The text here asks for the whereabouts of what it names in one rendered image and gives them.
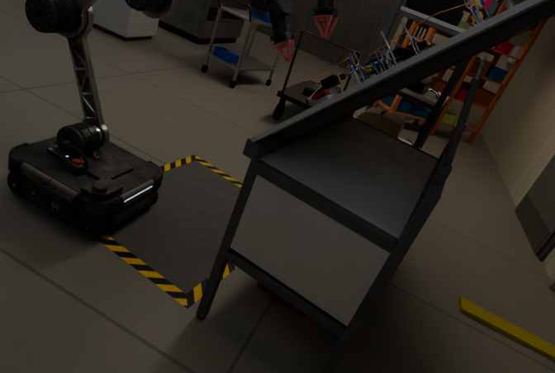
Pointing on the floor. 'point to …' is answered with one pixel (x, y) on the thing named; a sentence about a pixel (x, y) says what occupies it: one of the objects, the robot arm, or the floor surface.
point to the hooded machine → (120, 11)
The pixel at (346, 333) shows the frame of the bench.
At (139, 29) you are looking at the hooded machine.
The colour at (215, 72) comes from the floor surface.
